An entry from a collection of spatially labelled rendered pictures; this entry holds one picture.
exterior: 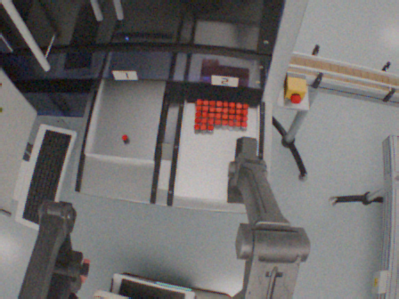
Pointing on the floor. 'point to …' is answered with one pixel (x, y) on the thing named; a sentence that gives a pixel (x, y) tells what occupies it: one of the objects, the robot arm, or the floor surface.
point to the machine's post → (283, 49)
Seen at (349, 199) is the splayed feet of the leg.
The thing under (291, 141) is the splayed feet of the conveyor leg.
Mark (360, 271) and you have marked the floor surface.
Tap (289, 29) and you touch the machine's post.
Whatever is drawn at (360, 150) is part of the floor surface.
